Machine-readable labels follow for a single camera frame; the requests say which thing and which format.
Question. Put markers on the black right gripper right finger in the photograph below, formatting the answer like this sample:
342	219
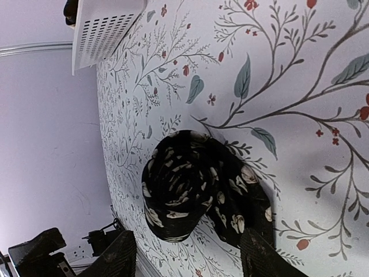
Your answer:
259	259

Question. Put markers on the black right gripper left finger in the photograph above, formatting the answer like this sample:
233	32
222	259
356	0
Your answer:
119	259

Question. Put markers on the black white floral tie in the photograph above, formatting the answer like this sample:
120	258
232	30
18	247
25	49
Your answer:
191	175

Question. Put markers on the white plastic basket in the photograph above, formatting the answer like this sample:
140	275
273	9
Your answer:
99	27

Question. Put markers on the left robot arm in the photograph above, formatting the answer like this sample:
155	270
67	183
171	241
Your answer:
46	252

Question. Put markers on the left aluminium frame post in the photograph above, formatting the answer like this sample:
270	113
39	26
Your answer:
34	48

